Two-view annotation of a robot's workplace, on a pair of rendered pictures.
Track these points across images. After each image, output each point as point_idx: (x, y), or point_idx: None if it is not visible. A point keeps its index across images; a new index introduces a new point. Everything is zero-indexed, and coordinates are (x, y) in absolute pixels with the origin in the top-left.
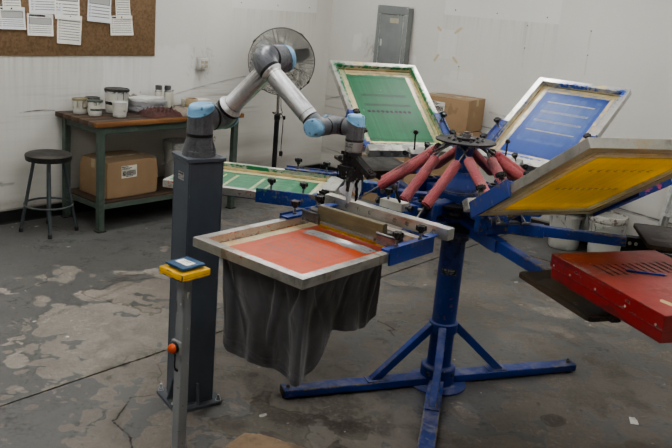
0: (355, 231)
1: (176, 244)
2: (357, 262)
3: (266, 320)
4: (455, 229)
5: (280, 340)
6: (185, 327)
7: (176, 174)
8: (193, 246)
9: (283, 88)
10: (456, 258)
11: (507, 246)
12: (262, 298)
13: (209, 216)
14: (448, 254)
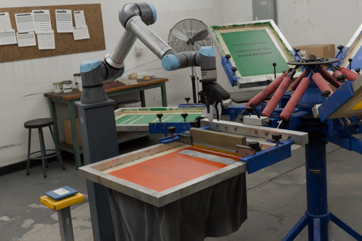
0: (220, 146)
1: None
2: (215, 174)
3: (144, 234)
4: (313, 135)
5: None
6: None
7: (79, 119)
8: None
9: (142, 34)
10: (319, 159)
11: (360, 143)
12: (138, 215)
13: (108, 149)
14: (312, 156)
